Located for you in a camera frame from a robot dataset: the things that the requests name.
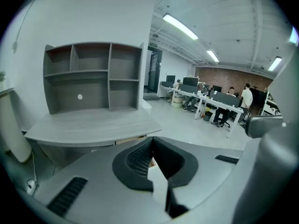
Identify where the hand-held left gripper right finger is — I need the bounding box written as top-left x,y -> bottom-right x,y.
153,136 -> 244,224

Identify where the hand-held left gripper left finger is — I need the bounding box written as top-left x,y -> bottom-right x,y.
32,136 -> 173,224

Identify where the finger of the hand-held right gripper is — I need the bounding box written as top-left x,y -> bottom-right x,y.
245,115 -> 285,139

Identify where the white equipment rack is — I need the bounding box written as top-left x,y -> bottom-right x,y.
261,90 -> 281,117

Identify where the black display screen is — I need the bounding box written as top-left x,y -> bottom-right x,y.
249,87 -> 268,108

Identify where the dark grey desk partition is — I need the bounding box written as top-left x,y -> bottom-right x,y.
178,84 -> 198,94
208,90 -> 242,108

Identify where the grey wooden desk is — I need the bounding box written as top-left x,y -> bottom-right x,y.
24,107 -> 163,170

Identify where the long ceiling light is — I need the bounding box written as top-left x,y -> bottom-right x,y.
206,50 -> 221,63
267,56 -> 283,72
162,13 -> 199,41

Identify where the long white office desk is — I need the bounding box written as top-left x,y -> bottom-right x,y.
160,85 -> 245,139

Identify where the white power strip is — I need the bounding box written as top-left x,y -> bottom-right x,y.
26,179 -> 38,195

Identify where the cream storage box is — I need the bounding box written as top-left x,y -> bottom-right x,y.
171,94 -> 184,108

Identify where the white storage cabinet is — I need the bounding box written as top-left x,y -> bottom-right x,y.
142,100 -> 153,115

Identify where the grey shelf hutch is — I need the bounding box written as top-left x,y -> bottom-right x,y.
43,42 -> 144,115

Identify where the black framed glass door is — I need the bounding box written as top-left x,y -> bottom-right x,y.
147,49 -> 162,94

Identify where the white power cable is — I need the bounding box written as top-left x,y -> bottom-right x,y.
31,151 -> 37,182

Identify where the white cylindrical pedestal table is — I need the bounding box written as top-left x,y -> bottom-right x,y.
0,87 -> 32,164

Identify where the grey hanging cable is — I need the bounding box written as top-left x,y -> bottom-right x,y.
12,0 -> 36,54

